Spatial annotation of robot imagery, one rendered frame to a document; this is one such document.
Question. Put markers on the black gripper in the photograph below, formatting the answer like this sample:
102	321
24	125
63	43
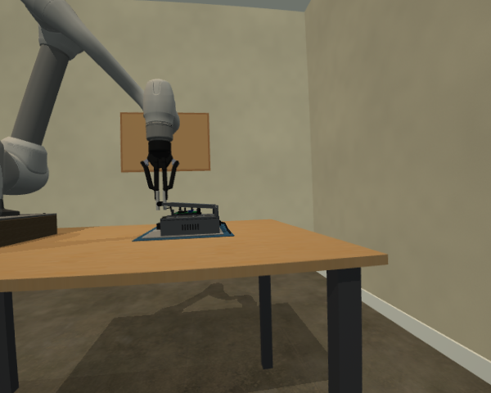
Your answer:
160	157

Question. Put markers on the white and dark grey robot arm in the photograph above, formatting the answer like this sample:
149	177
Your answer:
61	35

